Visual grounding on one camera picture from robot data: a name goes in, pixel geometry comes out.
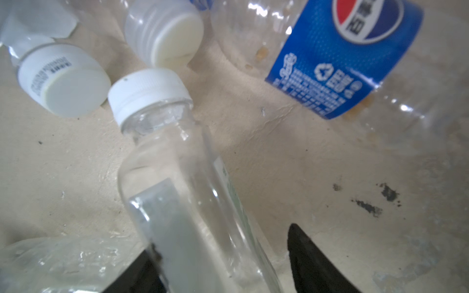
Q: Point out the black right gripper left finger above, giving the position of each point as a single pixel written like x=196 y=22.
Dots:
x=140 y=276

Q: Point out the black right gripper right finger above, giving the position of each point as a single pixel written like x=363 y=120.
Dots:
x=312 y=271

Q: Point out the square clear bottle green label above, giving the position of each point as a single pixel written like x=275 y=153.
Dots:
x=178 y=193

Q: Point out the clear bottle orange label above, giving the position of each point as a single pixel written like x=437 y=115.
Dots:
x=61 y=77

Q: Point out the clear bottle blue Pepsi label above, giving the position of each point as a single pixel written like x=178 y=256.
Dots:
x=387 y=75

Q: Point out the bottle with green white label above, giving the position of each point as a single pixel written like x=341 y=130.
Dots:
x=164 y=34

